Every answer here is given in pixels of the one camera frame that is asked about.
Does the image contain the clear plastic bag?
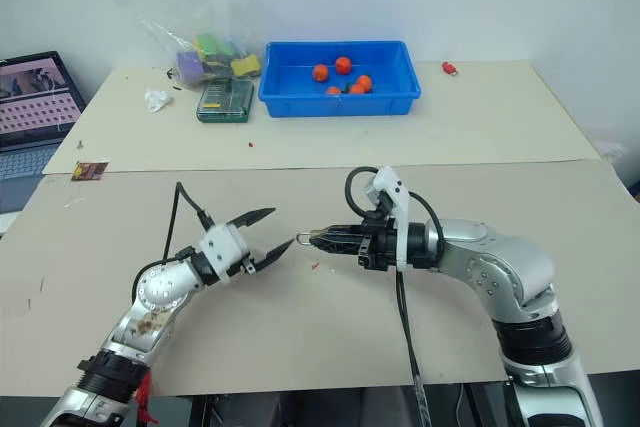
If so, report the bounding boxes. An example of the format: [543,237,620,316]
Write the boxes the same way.
[97,0,266,93]

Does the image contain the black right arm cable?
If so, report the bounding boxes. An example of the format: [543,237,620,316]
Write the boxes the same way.
[344,166,446,248]

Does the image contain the open laptop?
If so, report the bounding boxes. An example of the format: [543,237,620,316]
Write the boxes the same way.
[0,50,87,237]

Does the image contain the green screwdriver bit case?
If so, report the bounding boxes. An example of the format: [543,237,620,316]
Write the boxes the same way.
[195,77,255,124]

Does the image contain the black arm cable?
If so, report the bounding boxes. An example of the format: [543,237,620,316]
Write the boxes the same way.
[130,181,217,298]
[344,166,446,248]

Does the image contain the purple foam block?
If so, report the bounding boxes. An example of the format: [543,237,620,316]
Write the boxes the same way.
[176,50,203,82]

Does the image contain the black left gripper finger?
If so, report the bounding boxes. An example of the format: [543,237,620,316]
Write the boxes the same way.
[252,238,297,272]
[226,207,278,230]

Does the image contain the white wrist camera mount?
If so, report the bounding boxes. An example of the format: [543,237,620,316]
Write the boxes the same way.
[199,224,251,284]
[363,165,412,273]

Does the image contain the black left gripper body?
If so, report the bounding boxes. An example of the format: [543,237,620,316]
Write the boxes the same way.
[228,255,259,281]

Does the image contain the long black hanging cable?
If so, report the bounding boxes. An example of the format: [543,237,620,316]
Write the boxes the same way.
[395,269,431,427]

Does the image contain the green foam block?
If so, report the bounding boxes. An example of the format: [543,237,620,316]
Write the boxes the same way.
[193,33,224,56]

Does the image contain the small brown printed card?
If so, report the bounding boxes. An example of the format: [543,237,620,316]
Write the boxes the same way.
[71,161,110,183]

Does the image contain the black table frame leg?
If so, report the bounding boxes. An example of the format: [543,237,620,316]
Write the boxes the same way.
[187,395,211,427]

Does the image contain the blue plastic bin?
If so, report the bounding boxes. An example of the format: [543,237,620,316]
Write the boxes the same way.
[257,40,422,119]

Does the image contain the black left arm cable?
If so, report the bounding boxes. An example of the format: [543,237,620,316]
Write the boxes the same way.
[130,181,217,298]

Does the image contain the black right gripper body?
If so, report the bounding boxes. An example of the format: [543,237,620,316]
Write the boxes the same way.
[356,211,402,273]

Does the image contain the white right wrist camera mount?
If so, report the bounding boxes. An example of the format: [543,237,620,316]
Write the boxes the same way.
[363,165,412,273]

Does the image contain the beige cardboard sheet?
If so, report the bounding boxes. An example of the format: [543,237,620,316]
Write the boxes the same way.
[0,159,640,398]
[41,59,604,176]

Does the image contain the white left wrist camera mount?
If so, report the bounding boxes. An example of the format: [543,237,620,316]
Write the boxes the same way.
[199,224,251,284]

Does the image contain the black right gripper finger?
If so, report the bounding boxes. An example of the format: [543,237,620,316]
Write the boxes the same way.
[310,224,370,242]
[311,238,365,255]

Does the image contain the yellow foam block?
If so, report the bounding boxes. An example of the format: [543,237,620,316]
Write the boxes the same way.
[230,53,263,78]

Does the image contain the crumpled white paper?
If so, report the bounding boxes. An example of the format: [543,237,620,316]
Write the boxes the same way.
[144,89,174,114]

